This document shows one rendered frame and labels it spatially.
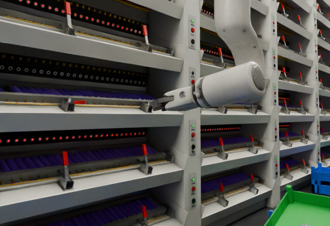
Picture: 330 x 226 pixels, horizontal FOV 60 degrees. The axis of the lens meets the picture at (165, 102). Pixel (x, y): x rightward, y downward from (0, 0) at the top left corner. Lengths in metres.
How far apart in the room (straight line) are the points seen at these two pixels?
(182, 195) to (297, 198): 0.55
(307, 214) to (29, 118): 1.07
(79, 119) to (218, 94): 0.35
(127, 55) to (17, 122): 0.36
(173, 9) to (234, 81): 0.47
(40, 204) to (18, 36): 0.38
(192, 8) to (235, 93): 0.53
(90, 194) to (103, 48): 0.39
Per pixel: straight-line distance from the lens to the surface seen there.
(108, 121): 0.81
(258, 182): 1.63
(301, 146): 2.03
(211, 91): 0.70
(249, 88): 0.65
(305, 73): 2.31
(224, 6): 0.73
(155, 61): 0.94
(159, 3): 1.01
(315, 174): 2.06
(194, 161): 1.07
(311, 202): 1.38
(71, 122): 0.76
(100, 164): 0.88
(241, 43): 0.76
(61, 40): 0.76
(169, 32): 1.11
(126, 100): 0.90
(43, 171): 0.80
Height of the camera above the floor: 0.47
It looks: 3 degrees up
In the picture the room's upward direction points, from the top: straight up
